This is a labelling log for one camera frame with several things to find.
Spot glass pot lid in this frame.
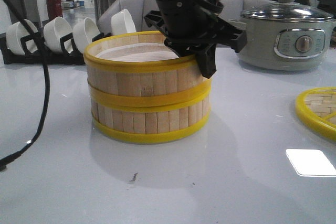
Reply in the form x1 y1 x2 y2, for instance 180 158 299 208
241 0 333 22

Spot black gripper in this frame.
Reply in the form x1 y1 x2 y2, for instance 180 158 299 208
144 1 247 79

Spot liner paper in upper basket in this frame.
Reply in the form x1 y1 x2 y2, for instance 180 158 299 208
96 42 178 62

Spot white bowl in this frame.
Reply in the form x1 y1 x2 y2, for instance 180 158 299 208
44 16 72 54
111 9 136 35
73 17 100 54
6 19 38 55

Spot bamboo steamer lid yellow rim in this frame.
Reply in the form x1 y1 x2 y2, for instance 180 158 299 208
295 87 335 141

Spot black cable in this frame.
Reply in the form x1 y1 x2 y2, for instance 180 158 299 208
0 0 51 172

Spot right grey chair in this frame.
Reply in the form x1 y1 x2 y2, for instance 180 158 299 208
219 0 275 21

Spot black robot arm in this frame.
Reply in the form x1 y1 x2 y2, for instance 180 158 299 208
144 0 247 78

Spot black dish rack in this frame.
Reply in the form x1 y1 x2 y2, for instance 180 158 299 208
1 27 111 65

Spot bamboo steamer basket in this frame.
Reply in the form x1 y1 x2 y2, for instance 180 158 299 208
91 93 211 144
84 31 211 108

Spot grey chair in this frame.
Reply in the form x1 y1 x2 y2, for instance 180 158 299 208
96 0 159 34
219 0 275 21

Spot left grey chair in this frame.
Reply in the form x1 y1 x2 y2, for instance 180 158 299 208
96 0 159 34

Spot red cylinder bin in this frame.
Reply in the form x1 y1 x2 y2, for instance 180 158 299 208
46 0 63 21

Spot grey electric cooking pot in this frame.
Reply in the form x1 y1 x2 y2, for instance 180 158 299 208
228 18 335 71

